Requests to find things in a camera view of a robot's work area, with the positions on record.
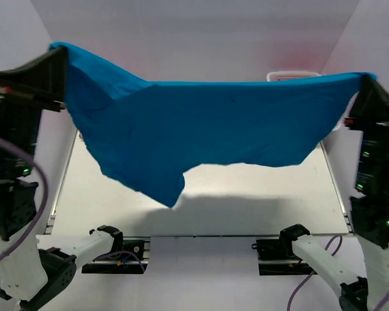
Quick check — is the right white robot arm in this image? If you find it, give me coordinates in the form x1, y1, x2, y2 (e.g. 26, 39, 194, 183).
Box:
279, 75, 389, 310

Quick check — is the white plastic basket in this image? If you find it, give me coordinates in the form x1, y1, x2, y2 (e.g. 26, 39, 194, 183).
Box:
266, 69, 341, 132

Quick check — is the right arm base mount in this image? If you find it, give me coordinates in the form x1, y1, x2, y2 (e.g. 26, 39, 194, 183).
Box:
251, 238, 312, 276

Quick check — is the blue polo shirt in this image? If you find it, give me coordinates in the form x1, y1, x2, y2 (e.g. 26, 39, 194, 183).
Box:
50, 42, 365, 207

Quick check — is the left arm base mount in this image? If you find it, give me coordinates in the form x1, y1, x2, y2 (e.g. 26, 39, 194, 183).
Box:
81, 238, 150, 275

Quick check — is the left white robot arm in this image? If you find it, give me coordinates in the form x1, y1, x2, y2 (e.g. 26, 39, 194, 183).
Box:
0, 47, 123, 310

